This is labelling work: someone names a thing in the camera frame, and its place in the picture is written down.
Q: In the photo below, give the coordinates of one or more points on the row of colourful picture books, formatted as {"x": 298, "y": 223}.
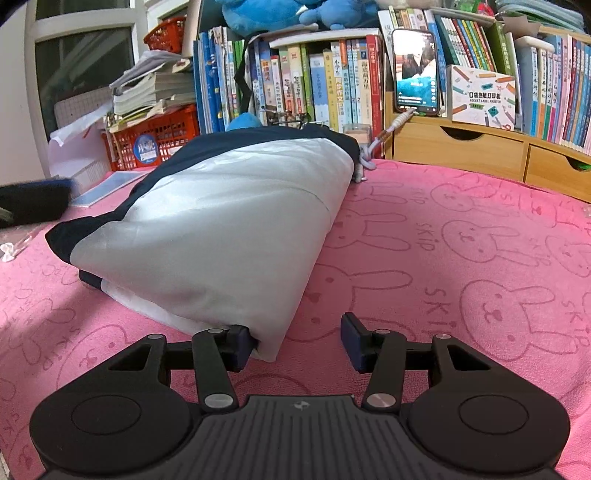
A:
{"x": 318, "y": 83}

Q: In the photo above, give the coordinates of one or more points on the small red plastic basket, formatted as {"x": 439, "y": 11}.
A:
{"x": 166, "y": 37}

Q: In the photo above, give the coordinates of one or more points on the white framed window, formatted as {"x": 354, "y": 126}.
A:
{"x": 87, "y": 31}

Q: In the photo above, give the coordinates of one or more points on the beige board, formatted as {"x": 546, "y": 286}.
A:
{"x": 193, "y": 27}

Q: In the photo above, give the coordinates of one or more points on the row of pastel spine books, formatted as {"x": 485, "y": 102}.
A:
{"x": 558, "y": 101}

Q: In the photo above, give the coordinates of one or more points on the clear plastic object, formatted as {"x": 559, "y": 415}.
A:
{"x": 11, "y": 249}

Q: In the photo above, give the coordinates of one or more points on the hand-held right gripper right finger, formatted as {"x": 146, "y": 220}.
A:
{"x": 353, "y": 341}

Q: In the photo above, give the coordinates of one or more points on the stack of paper workbooks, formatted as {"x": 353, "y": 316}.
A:
{"x": 157, "y": 92}

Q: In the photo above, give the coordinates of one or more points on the white loose paper sheets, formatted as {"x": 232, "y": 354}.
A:
{"x": 78, "y": 143}

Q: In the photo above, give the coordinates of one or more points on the navy and white jacket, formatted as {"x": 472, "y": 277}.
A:
{"x": 207, "y": 221}

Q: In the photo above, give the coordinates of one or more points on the white gridded board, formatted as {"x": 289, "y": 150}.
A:
{"x": 83, "y": 104}

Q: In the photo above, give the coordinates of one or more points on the small tan box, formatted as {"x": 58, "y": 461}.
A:
{"x": 358, "y": 134}

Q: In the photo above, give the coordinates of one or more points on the white printed cardboard box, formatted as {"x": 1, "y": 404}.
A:
{"x": 480, "y": 97}

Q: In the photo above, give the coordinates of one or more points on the row of green spine books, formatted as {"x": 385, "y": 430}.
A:
{"x": 461, "y": 41}

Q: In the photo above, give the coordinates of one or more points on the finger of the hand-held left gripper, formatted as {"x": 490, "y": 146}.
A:
{"x": 32, "y": 203}

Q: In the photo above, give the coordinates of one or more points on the wooden drawer organiser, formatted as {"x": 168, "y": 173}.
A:
{"x": 485, "y": 147}

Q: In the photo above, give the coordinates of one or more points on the black smartphone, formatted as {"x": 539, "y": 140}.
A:
{"x": 415, "y": 74}

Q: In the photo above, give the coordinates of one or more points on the stack of teal folders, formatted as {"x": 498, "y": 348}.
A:
{"x": 540, "y": 14}

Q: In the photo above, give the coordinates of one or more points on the small blue plush ball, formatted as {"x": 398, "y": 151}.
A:
{"x": 242, "y": 122}

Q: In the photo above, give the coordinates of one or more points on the large red plastic crate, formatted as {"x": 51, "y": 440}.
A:
{"x": 180, "y": 124}

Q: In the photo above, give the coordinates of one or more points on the light blue notebook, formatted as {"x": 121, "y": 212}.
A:
{"x": 111, "y": 184}

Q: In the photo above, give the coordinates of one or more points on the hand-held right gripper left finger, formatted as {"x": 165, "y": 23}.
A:
{"x": 240, "y": 346}

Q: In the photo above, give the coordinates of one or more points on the pink bunny print towel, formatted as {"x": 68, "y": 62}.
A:
{"x": 438, "y": 277}

